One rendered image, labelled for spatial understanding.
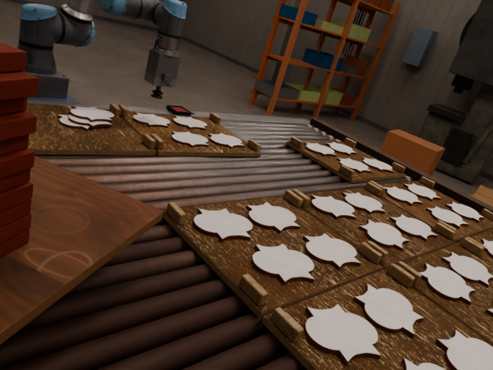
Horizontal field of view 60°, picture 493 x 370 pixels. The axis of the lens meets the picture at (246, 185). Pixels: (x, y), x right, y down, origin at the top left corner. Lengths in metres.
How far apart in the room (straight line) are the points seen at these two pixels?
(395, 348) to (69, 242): 0.57
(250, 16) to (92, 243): 10.08
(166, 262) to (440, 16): 7.55
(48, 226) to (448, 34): 7.63
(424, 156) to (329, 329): 3.68
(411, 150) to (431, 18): 4.10
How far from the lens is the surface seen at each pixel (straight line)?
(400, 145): 4.41
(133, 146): 1.29
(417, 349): 0.87
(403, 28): 8.33
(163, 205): 1.03
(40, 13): 1.77
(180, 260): 0.86
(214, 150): 1.42
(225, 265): 0.84
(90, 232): 0.67
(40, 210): 0.71
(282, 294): 0.82
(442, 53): 7.97
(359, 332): 0.81
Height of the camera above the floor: 1.40
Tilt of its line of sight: 22 degrees down
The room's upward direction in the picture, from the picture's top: 17 degrees clockwise
